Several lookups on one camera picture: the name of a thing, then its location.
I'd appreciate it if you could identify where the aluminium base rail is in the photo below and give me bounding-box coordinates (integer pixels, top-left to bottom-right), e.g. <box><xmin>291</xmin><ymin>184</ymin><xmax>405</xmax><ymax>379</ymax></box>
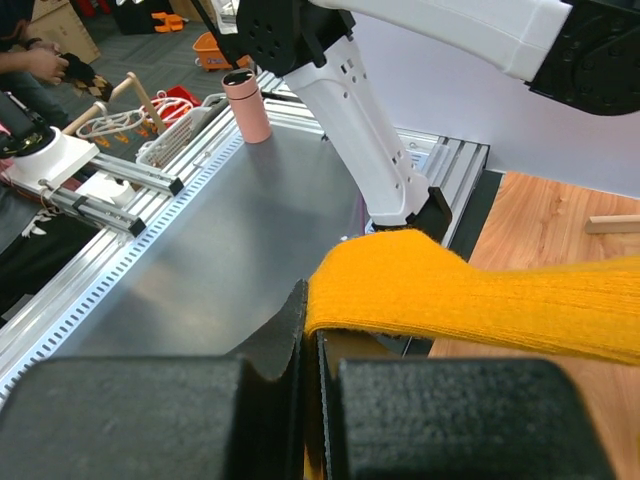
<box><xmin>0</xmin><ymin>69</ymin><xmax>491</xmax><ymax>411</ymax></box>

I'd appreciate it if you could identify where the aluminium extrusion fixture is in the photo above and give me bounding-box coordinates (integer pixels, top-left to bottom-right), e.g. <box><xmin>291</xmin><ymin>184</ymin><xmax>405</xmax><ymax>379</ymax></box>
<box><xmin>0</xmin><ymin>89</ymin><xmax>184</xmax><ymax>239</ymax></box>

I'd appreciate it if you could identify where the wooden drying rack frame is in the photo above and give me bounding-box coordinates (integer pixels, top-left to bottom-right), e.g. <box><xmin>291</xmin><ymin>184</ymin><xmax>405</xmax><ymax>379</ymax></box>
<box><xmin>585</xmin><ymin>215</ymin><xmax>640</xmax><ymax>235</ymax></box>

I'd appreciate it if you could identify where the pink cylindrical bottle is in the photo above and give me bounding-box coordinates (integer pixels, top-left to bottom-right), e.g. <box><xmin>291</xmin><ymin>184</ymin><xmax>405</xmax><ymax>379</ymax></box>
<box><xmin>221</xmin><ymin>68</ymin><xmax>272</xmax><ymax>144</ymax></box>

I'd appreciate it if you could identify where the small wooden stand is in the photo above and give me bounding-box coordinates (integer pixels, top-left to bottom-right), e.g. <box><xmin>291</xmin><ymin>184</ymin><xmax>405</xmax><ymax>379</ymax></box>
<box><xmin>62</xmin><ymin>71</ymin><xmax>168</xmax><ymax>139</ymax></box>

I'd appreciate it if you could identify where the mustard yellow sock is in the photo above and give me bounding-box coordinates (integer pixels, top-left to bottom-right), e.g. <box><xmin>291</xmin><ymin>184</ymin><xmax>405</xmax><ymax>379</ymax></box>
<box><xmin>305</xmin><ymin>230</ymin><xmax>639</xmax><ymax>366</ymax></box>

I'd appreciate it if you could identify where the white perforated basket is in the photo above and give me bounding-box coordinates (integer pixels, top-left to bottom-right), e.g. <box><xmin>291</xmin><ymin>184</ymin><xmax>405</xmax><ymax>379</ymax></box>
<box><xmin>135</xmin><ymin>101</ymin><xmax>229</xmax><ymax>170</ymax></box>

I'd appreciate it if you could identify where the person in dark shirt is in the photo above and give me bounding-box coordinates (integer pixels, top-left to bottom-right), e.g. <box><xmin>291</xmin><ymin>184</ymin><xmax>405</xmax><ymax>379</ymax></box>
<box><xmin>1</xmin><ymin>1</ymin><xmax>72</xmax><ymax>130</ymax></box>

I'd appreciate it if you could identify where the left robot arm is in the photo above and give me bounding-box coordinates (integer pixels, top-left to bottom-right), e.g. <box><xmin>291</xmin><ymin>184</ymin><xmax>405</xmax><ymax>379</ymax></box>
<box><xmin>233</xmin><ymin>1</ymin><xmax>639</xmax><ymax>241</ymax></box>

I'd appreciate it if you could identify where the orange plastic bucket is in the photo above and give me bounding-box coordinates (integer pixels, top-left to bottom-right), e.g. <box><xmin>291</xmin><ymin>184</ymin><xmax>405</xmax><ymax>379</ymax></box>
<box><xmin>192</xmin><ymin>32</ymin><xmax>234</xmax><ymax>72</ymax></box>

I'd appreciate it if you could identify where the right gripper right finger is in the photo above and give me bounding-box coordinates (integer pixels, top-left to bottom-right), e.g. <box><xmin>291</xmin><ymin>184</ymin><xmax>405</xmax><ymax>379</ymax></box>
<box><xmin>314</xmin><ymin>333</ymin><xmax>615</xmax><ymax>479</ymax></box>

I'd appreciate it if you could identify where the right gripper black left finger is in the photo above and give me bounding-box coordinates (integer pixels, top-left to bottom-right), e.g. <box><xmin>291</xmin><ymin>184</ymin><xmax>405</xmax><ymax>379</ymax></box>
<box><xmin>1</xmin><ymin>281</ymin><xmax>307</xmax><ymax>479</ymax></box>

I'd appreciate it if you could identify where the cardboard box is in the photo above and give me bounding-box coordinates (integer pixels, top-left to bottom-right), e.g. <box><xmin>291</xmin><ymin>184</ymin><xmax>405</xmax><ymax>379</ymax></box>
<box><xmin>1</xmin><ymin>1</ymin><xmax>101</xmax><ymax>63</ymax></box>

